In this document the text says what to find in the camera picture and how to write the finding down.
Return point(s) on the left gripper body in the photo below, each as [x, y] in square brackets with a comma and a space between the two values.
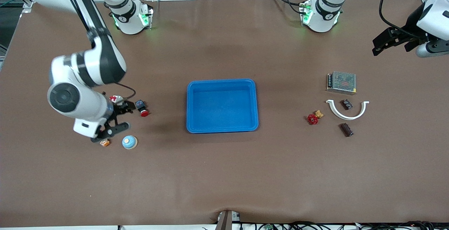
[411, 26]

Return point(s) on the blue desk bell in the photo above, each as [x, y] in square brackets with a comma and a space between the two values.
[129, 142]

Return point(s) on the small black relay component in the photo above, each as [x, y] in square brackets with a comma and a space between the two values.
[347, 104]

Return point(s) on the long brown capacitor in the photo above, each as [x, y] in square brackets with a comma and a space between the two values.
[346, 130]

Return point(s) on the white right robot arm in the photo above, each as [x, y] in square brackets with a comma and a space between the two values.
[87, 65]

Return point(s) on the white circuit breaker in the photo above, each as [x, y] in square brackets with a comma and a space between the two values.
[117, 100]

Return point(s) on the red yellow emergency stop button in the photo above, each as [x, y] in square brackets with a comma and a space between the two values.
[104, 143]

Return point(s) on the metal mesh power supply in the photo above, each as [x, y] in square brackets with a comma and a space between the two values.
[342, 82]

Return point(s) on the white curved pipe clamp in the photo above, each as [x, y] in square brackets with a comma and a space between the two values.
[347, 117]

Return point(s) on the blue plastic tray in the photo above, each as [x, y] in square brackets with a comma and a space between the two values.
[222, 105]

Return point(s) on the brown table mat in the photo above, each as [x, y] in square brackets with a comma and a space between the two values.
[224, 173]

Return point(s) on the red push button switch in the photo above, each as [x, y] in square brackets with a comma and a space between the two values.
[142, 107]

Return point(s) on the brown camera mount bracket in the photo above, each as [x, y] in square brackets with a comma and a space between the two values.
[224, 221]

